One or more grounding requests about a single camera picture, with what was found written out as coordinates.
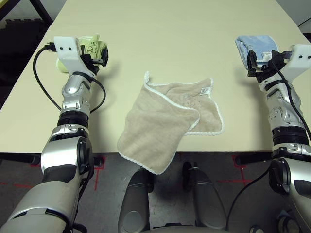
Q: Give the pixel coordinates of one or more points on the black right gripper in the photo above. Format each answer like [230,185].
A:
[267,72]

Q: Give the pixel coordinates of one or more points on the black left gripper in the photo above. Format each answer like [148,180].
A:
[91,65]

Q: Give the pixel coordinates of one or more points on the beige towel with white trim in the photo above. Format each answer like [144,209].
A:
[155,121]

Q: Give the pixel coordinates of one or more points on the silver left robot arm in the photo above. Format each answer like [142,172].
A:
[56,150]

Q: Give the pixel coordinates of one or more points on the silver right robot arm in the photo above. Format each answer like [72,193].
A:
[281,111]

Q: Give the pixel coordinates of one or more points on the green folded towel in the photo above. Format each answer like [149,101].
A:
[91,42]

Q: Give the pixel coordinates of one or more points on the blue folded towel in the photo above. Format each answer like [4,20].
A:
[257,43]

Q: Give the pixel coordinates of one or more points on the black foam mat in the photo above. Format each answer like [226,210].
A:
[22,36]

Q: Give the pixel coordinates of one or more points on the grey right robot leg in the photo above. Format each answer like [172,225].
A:
[206,194]

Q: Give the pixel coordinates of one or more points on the dark shoe with yellow insole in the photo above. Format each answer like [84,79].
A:
[288,222]

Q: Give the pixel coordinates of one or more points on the white and black shoe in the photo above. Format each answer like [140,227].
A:
[255,229]

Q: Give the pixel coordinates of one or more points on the grey robot torso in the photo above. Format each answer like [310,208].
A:
[184,230]

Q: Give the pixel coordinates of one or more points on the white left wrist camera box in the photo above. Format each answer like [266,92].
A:
[66,52]

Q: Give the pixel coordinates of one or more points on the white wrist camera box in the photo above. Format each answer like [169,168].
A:
[300,60]
[66,52]

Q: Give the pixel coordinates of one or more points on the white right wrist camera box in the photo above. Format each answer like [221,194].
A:
[300,60]

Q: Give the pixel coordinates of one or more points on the black metal frame bar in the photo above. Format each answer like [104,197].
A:
[43,12]

